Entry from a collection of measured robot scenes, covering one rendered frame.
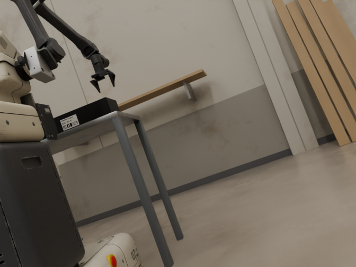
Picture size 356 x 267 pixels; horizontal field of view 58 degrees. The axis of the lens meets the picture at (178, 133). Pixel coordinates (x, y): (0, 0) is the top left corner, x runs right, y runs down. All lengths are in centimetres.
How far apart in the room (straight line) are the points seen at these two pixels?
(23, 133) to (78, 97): 364
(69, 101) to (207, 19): 216
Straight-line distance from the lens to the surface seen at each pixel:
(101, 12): 468
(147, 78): 424
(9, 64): 139
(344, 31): 396
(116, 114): 161
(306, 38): 388
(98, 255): 115
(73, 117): 182
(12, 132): 97
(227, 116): 399
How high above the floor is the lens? 51
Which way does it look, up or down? 3 degrees up
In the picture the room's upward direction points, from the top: 20 degrees counter-clockwise
